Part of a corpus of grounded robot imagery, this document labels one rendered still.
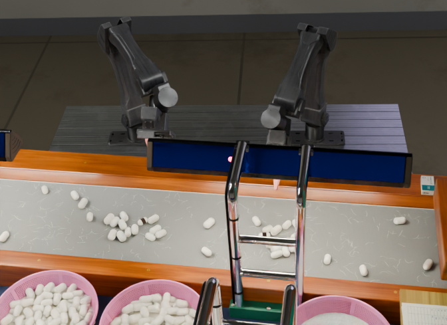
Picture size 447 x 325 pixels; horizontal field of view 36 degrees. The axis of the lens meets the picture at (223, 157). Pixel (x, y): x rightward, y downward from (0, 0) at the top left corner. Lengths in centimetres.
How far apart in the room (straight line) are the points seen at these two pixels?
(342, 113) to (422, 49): 174
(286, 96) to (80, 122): 86
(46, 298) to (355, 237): 83
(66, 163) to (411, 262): 107
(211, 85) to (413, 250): 212
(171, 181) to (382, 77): 203
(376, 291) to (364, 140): 72
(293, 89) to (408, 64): 207
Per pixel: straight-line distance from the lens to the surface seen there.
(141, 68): 203
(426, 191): 203
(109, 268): 187
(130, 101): 226
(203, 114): 247
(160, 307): 180
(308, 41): 204
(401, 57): 405
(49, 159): 224
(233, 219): 156
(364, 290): 178
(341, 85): 379
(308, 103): 221
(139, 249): 193
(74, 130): 249
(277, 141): 186
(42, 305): 186
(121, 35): 212
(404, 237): 195
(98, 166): 217
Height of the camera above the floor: 215
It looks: 40 degrees down
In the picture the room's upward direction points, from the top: 4 degrees counter-clockwise
